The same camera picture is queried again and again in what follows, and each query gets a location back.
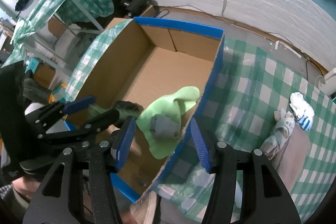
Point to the green bubble wrap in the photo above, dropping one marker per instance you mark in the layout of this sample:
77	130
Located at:
128	108

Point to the dark grey sock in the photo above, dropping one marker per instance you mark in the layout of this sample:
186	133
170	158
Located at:
165	127

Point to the light green cloth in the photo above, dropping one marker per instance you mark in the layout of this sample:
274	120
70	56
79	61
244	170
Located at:
162	106

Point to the grey metal rack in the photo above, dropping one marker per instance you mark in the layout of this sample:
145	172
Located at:
89	19

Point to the green checkered tablecloth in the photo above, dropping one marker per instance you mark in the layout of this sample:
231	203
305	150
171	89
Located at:
249	77

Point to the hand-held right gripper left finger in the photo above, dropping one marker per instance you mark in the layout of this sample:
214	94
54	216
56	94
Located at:
124	142

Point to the person's left forearm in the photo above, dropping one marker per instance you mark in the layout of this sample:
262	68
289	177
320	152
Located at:
23	190

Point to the black cylindrical device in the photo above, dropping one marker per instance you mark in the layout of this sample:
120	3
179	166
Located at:
139	3

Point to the small brown carton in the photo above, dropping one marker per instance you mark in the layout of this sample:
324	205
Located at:
148	11

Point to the grey white patterned cloth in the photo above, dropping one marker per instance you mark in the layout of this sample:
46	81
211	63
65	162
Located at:
281	132

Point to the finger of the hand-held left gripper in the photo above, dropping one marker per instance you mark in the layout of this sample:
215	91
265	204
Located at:
105	119
78	105

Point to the blue-edged cardboard box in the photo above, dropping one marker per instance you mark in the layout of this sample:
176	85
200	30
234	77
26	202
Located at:
168	69

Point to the grey towel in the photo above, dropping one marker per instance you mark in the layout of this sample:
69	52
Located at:
291	155

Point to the orange teal woven bag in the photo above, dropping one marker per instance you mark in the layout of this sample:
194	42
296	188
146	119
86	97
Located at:
59	92

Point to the white blue-striped sock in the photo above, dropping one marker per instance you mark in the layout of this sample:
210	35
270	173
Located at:
302	108

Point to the white electric kettle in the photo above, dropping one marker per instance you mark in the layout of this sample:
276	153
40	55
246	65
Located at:
329	82

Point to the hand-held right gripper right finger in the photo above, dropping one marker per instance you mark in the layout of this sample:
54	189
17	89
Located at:
199	145

